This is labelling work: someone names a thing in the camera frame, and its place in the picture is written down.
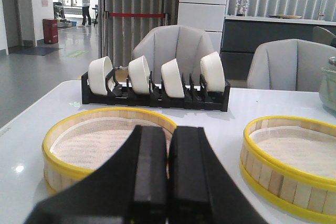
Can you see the black bowl rack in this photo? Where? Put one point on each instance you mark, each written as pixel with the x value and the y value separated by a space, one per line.
pixel 157 97

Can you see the white bowl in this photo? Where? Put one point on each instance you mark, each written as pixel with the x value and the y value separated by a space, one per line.
pixel 97 72
pixel 172 79
pixel 139 73

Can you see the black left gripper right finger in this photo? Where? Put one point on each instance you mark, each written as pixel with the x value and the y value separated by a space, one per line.
pixel 200 189

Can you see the red barrier belt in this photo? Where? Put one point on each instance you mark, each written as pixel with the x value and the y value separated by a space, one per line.
pixel 133 15

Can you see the white bowl far left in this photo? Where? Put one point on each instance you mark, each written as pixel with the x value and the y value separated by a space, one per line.
pixel 97 72

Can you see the grey electric cooking pot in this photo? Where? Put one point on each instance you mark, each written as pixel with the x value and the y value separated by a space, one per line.
pixel 327 87

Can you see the grey chair left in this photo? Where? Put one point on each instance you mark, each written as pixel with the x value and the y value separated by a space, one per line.
pixel 185 44

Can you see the person in white shirt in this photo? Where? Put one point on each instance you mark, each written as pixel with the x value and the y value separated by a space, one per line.
pixel 85 12

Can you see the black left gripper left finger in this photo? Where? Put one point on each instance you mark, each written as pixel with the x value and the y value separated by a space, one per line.
pixel 130 187

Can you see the grey chair right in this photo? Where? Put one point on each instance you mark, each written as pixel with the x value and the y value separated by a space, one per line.
pixel 290 64

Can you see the red bin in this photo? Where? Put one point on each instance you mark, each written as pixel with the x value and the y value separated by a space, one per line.
pixel 50 30

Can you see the bamboo steamer tier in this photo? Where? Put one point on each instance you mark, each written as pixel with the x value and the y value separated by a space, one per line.
pixel 78 145
pixel 290 161

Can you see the white bowl right end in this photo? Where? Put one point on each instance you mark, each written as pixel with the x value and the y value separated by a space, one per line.
pixel 212 71

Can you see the grey chair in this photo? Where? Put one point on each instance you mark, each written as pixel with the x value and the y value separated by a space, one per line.
pixel 185 44
pixel 290 64

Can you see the silver faucet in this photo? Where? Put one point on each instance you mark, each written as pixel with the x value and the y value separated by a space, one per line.
pixel 321 11

